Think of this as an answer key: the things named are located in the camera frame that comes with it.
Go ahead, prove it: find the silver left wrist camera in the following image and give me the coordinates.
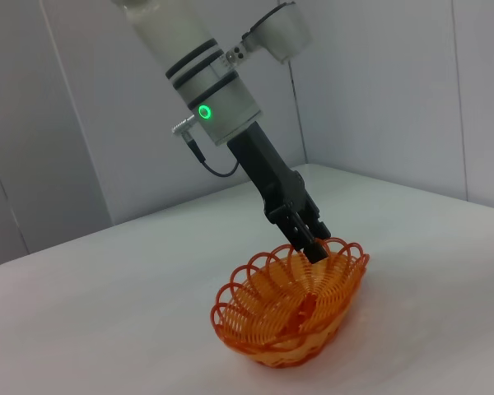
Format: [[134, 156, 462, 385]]
[[224, 1, 314, 66]]

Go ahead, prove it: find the left arm connector cable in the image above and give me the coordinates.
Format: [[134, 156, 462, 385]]
[[170, 116, 242, 179]]

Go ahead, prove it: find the orange woven plastic basket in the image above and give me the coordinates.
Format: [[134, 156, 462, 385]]
[[208, 237, 371, 369]]

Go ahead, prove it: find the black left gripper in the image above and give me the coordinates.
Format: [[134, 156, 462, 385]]
[[226, 122, 329, 264]]

